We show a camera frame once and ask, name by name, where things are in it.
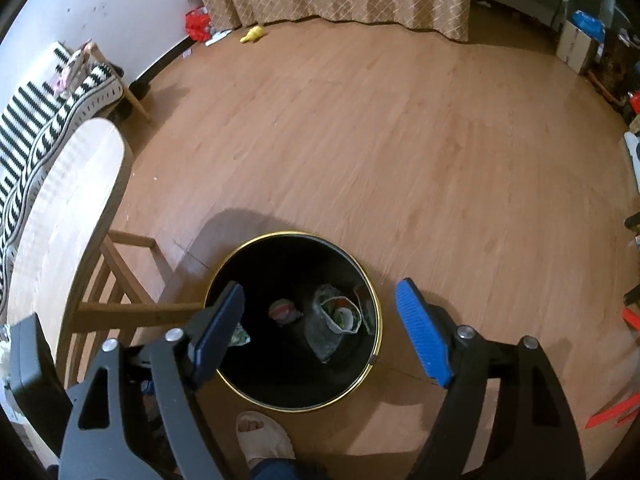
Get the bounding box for wooden table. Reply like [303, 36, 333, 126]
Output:
[6, 117, 207, 466]

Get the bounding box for blue plastic bag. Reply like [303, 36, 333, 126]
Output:
[571, 10, 606, 43]

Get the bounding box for black bin with gold rim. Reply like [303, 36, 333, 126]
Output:
[202, 231, 383, 413]

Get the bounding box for red plastic bag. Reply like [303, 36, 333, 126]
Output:
[185, 7, 213, 43]

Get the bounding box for white cardboard box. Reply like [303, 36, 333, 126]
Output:
[556, 20, 603, 76]

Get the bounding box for striped covered sofa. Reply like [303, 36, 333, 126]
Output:
[0, 42, 153, 321]

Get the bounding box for person's slippered foot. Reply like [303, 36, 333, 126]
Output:
[236, 411, 296, 468]

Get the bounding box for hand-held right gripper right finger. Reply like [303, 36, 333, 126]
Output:
[395, 277, 587, 480]

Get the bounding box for crumpled printed wrapper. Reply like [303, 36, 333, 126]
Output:
[352, 285, 376, 333]

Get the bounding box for round pink wrapper ball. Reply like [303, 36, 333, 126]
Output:
[268, 300, 304, 328]

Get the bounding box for red plastic strips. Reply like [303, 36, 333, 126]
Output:
[582, 392, 640, 431]

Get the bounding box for clear plastic bag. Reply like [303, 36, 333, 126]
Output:
[306, 284, 363, 363]

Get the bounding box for white paper cup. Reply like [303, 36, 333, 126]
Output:
[320, 297, 362, 335]

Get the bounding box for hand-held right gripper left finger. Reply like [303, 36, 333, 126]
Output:
[59, 281, 246, 480]

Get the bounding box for person's leg in jeans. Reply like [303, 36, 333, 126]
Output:
[248, 456, 326, 480]

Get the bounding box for pink cloth item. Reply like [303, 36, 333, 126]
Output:
[50, 66, 74, 96]

